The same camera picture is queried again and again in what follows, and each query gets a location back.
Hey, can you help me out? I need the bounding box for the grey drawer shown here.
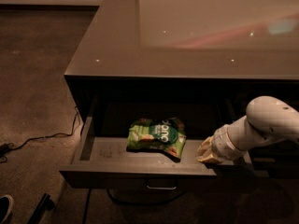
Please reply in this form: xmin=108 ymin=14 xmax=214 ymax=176
xmin=59 ymin=95 xmax=270 ymax=191

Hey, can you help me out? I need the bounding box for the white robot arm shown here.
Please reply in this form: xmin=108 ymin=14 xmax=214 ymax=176
xmin=196 ymin=96 xmax=299 ymax=163

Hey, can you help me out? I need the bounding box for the dark cabinet with glossy top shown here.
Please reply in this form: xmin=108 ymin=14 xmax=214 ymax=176
xmin=64 ymin=0 xmax=299 ymax=178

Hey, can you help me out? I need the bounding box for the green snack bag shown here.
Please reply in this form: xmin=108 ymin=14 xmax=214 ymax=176
xmin=127 ymin=118 xmax=186 ymax=160

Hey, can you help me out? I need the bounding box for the black metal stand piece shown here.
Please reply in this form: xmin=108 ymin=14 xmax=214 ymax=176
xmin=27 ymin=193 xmax=55 ymax=224

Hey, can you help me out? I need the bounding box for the shoe with white sole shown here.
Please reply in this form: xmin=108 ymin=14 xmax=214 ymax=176
xmin=0 ymin=194 xmax=14 ymax=224

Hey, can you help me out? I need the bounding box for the thin black cable with adapter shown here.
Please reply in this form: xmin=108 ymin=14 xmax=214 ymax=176
xmin=0 ymin=105 xmax=80 ymax=164

